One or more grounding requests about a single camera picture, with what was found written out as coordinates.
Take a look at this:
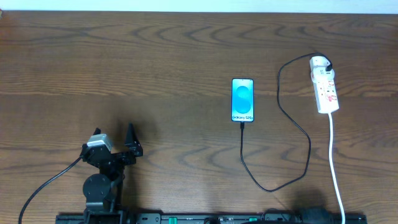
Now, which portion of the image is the blue Galaxy smartphone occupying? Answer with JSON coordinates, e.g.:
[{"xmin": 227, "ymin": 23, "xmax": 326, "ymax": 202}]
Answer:
[{"xmin": 231, "ymin": 78, "xmax": 254, "ymax": 123}]

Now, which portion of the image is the black USB-C charging cable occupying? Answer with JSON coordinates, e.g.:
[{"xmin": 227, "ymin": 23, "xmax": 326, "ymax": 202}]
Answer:
[{"xmin": 239, "ymin": 52, "xmax": 334, "ymax": 193}]

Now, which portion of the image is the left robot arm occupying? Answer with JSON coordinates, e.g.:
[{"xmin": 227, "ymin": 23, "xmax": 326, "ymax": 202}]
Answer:
[{"xmin": 80, "ymin": 123, "xmax": 143, "ymax": 223}]

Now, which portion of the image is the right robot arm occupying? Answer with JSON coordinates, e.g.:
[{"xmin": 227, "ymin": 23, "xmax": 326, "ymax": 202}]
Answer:
[{"xmin": 299, "ymin": 207, "xmax": 333, "ymax": 224}]

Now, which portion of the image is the white charger plug adapter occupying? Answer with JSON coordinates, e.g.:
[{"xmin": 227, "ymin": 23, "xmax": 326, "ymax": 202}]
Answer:
[{"xmin": 310, "ymin": 55, "xmax": 333, "ymax": 72}]

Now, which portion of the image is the white power strip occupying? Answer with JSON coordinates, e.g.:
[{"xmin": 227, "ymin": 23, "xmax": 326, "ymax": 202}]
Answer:
[{"xmin": 311, "ymin": 67, "xmax": 340, "ymax": 114}]

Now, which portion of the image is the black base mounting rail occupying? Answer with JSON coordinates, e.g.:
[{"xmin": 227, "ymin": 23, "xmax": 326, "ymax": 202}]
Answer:
[{"xmin": 55, "ymin": 212, "xmax": 368, "ymax": 224}]

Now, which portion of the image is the black left camera cable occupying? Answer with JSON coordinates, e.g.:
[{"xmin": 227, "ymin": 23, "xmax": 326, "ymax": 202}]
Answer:
[{"xmin": 17, "ymin": 155, "xmax": 85, "ymax": 224}]

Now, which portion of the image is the white power strip cord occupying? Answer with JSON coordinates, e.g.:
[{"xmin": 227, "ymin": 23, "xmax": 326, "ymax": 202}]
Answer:
[{"xmin": 328, "ymin": 112, "xmax": 346, "ymax": 224}]

